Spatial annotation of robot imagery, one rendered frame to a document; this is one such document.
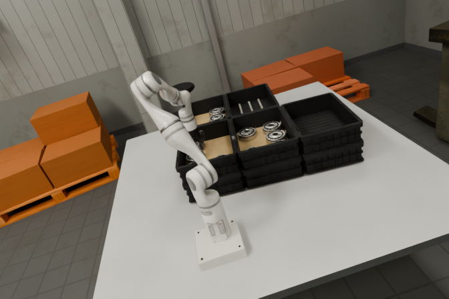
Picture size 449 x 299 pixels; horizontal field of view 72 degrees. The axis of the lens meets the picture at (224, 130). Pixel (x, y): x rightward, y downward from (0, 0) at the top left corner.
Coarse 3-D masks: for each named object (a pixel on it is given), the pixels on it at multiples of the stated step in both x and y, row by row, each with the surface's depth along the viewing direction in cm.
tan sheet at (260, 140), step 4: (260, 128) 181; (260, 132) 177; (260, 136) 173; (264, 136) 172; (240, 140) 175; (252, 140) 172; (256, 140) 171; (260, 140) 170; (264, 140) 169; (240, 144) 171; (244, 144) 170; (248, 144) 169; (252, 144) 168; (256, 144) 167; (260, 144) 166; (264, 144) 165; (240, 148) 168; (244, 148) 167
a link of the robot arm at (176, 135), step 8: (168, 128) 117; (176, 128) 118; (184, 128) 120; (168, 136) 118; (176, 136) 117; (184, 136) 118; (168, 144) 120; (176, 144) 118; (184, 144) 118; (192, 144) 118; (184, 152) 120; (192, 152) 119; (200, 152) 119; (200, 160) 119; (208, 168) 117; (216, 176) 118
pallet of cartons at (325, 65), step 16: (320, 48) 403; (272, 64) 395; (288, 64) 380; (304, 64) 368; (320, 64) 371; (336, 64) 375; (256, 80) 360; (272, 80) 346; (288, 80) 335; (304, 80) 327; (320, 80) 380; (336, 80) 381; (352, 80) 369; (368, 96) 353
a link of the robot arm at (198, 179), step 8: (200, 168) 116; (192, 176) 114; (200, 176) 114; (208, 176) 116; (192, 184) 115; (200, 184) 114; (208, 184) 116; (192, 192) 120; (200, 192) 115; (208, 192) 122; (216, 192) 122; (200, 200) 118; (208, 200) 117; (216, 200) 120
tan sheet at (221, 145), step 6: (216, 138) 184; (222, 138) 182; (228, 138) 180; (210, 144) 179; (216, 144) 178; (222, 144) 176; (228, 144) 174; (204, 150) 175; (210, 150) 173; (216, 150) 172; (222, 150) 170; (228, 150) 169; (210, 156) 168; (186, 162) 169
